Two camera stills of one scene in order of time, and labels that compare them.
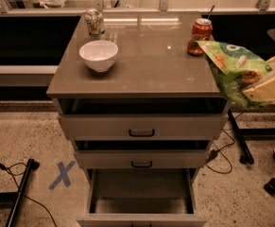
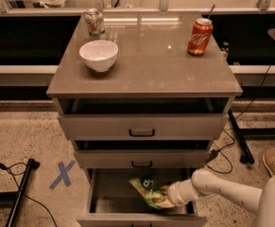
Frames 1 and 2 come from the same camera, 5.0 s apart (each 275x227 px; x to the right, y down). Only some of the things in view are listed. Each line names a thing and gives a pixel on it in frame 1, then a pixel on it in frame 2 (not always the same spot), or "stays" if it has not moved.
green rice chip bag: [234, 68] to [148, 188]
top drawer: [144, 119] stays
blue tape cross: [62, 176] stays
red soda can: [201, 31] stays
